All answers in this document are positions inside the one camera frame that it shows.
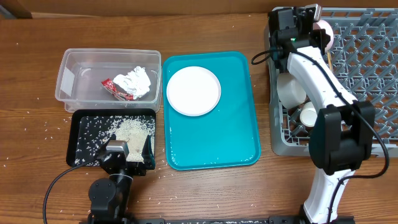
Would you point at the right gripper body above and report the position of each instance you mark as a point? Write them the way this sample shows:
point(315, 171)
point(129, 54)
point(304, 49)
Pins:
point(320, 35)

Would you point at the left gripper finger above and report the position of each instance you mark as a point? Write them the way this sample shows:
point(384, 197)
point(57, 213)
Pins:
point(102, 150)
point(148, 155)

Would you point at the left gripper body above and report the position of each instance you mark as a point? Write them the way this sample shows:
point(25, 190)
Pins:
point(135, 168)

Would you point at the cooked rice pile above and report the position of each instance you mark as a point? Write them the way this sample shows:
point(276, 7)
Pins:
point(95, 131)

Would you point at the pink bowl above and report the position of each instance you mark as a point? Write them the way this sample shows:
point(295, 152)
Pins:
point(322, 24)

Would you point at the wooden chopstick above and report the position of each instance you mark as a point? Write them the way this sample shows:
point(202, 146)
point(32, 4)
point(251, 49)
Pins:
point(329, 60)

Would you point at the white napkin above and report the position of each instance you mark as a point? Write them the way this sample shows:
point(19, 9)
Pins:
point(136, 83)

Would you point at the grey bowl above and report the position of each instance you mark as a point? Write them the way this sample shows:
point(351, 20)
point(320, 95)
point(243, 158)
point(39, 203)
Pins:
point(290, 91)

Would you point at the red snack wrapper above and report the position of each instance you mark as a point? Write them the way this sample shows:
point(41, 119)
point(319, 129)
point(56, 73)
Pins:
point(110, 86)

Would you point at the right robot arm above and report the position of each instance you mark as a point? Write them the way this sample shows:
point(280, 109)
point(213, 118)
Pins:
point(343, 133)

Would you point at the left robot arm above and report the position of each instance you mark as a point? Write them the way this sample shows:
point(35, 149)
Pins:
point(109, 196)

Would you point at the grey dishwasher rack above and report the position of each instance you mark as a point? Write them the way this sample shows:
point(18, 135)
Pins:
point(364, 59)

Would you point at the black tray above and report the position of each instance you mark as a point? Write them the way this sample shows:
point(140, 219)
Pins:
point(71, 151)

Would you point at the clear plastic bin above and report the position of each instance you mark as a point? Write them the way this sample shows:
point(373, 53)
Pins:
point(82, 71)

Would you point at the white round plate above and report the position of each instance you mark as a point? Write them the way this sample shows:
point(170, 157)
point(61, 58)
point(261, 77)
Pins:
point(193, 91)

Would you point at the teal serving tray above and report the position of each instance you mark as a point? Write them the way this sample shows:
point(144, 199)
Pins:
point(228, 135)

